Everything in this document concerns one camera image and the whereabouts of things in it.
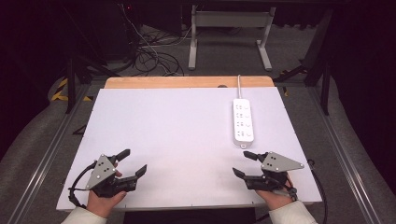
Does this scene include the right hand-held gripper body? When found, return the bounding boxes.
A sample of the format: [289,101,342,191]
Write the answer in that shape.
[244,150,305,191]

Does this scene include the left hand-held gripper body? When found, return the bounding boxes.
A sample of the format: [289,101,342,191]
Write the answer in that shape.
[85,153,138,199]

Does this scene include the person's left hand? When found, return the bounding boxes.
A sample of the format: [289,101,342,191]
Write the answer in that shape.
[86,169,128,219]

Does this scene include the person's right hand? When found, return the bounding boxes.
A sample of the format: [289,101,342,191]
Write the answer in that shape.
[254,175,299,212]

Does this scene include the white power strip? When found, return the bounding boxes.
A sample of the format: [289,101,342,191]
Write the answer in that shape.
[232,98,255,149]

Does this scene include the white table board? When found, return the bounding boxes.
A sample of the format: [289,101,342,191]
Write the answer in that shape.
[55,86,323,213]

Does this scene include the yellow black hazard tape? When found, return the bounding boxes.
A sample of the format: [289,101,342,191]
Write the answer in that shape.
[50,77,93,103]

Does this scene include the black metal stand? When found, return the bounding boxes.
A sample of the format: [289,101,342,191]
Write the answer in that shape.
[60,4,122,115]
[273,7,335,117]

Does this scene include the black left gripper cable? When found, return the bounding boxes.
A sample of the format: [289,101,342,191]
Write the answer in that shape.
[67,161,98,209]

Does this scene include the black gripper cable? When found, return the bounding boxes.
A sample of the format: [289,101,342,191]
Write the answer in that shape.
[306,159,329,224]
[67,161,98,209]

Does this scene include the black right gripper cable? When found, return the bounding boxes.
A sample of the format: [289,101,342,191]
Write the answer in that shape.
[306,159,329,224]

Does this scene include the aluminium floor rail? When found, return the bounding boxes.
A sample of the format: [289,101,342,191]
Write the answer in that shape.
[7,83,92,224]
[306,85,382,224]

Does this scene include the white power strip cable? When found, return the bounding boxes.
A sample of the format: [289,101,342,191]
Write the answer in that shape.
[236,74,243,100]

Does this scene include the tangle of black floor cables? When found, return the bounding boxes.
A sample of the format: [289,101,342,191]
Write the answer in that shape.
[133,26,185,77]

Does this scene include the white floor cable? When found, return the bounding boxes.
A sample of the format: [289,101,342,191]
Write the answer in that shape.
[120,3,162,64]

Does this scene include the white metal desk frame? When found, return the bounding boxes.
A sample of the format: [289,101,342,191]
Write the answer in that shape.
[187,4,277,72]

